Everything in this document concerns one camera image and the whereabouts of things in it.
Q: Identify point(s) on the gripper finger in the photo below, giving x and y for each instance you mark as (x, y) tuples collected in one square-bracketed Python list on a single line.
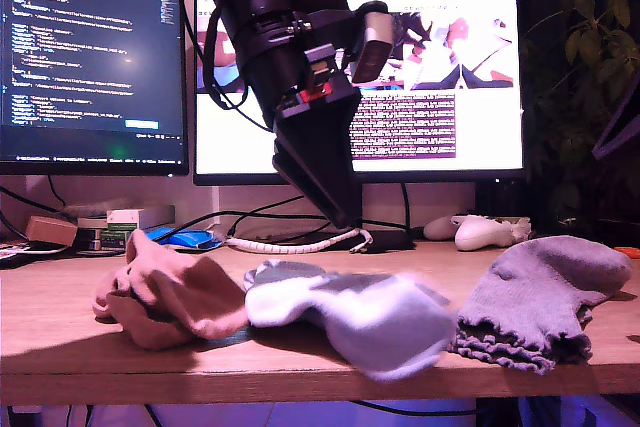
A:
[(620, 129)]

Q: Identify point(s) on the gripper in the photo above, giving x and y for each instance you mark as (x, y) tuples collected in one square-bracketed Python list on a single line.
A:
[(300, 77)]

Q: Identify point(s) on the pink sock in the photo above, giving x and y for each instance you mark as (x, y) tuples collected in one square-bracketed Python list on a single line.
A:
[(200, 292), (145, 332)]

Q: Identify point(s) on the grey frilly-cuff sock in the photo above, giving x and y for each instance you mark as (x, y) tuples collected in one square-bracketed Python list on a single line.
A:
[(500, 354), (540, 287)]

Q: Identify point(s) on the green house plant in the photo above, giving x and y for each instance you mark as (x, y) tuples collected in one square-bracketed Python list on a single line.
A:
[(590, 72)]

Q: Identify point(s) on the bright white computer monitor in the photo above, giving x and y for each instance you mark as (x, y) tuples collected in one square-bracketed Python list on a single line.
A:
[(225, 147)]

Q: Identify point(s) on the black monitor stand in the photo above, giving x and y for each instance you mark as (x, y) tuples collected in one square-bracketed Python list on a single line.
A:
[(390, 241)]

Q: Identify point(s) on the blue plastic packet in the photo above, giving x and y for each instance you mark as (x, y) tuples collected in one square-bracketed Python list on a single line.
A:
[(190, 238)]

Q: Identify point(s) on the white game controller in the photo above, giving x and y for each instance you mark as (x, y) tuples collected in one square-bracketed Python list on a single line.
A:
[(480, 232)]

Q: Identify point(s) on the white box green label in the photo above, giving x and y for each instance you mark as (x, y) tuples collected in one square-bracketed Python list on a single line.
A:
[(140, 217)]

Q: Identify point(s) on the green printed small box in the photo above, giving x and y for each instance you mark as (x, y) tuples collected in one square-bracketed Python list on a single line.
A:
[(105, 241)]

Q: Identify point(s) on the dark code computer monitor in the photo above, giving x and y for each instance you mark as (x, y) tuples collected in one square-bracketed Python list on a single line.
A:
[(90, 47)]

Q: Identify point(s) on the small brown cardboard box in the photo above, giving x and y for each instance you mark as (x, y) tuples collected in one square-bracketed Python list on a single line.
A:
[(50, 231)]

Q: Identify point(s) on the black flat device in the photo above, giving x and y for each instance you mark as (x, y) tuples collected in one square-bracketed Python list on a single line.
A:
[(20, 259)]

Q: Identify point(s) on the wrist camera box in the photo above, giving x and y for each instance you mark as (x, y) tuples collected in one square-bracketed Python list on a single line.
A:
[(372, 42)]

